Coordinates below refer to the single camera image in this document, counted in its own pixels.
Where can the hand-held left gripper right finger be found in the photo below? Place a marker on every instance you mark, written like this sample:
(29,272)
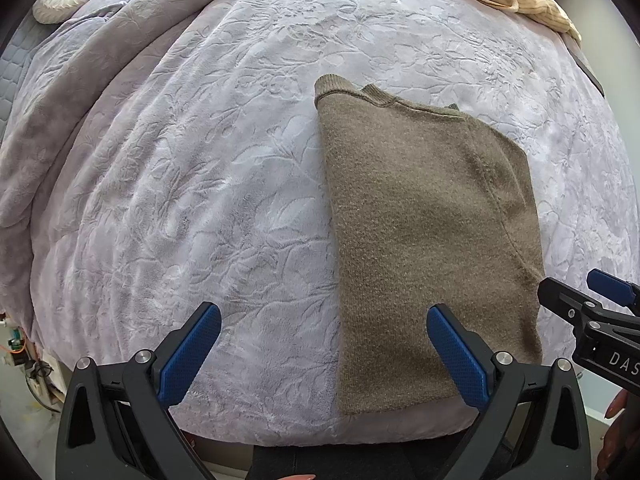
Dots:
(457,355)

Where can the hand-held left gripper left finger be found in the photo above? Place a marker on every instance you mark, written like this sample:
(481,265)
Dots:
(190,355)

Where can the bunched lavender duvet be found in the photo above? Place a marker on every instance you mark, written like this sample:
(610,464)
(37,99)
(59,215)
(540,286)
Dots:
(75,85)

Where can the wooden bed frame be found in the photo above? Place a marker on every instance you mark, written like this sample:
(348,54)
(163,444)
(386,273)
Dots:
(50,385)

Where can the grey quilted bedspread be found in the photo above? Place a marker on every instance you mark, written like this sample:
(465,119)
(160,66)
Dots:
(12,75)

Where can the person's right hand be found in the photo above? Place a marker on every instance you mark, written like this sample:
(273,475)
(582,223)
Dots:
(615,420)

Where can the olive knit sweater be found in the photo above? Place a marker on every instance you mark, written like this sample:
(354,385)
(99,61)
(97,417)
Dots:
(425,235)

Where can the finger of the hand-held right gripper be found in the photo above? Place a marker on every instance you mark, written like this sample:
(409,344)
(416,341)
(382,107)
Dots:
(565,300)
(612,287)

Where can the person's left hand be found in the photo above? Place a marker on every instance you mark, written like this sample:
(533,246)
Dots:
(300,477)

